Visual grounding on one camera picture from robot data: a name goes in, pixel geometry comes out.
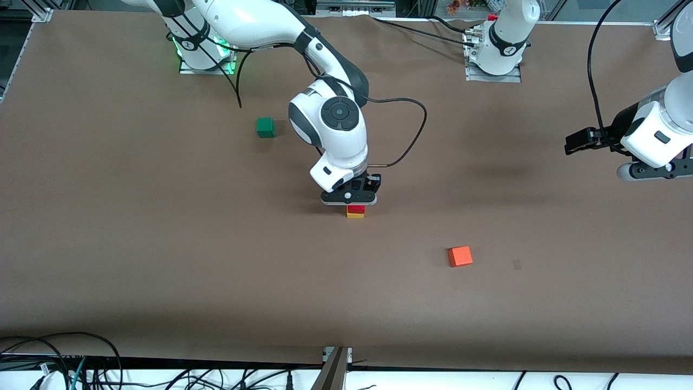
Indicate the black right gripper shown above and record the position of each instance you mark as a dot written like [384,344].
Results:
[372,183]

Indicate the aluminium profile bar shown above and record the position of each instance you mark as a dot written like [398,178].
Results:
[331,374]

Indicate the brown paper table cover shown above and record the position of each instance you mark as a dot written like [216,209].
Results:
[346,298]

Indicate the grey metal rail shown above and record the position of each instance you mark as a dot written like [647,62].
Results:
[354,5]

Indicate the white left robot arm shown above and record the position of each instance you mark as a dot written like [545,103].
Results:
[660,124]

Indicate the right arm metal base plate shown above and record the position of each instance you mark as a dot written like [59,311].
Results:
[187,71]

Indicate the green wooden block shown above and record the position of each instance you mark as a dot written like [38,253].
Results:
[265,127]

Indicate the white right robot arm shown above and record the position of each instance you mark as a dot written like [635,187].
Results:
[335,135]

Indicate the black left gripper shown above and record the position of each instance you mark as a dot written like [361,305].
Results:
[616,131]

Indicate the aluminium frame corner piece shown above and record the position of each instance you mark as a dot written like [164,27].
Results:
[668,24]
[40,12]

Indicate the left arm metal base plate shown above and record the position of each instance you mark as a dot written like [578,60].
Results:
[511,78]

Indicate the red wooden block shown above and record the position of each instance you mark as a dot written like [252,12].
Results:
[355,208]

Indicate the orange wooden block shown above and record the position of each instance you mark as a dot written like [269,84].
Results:
[460,256]

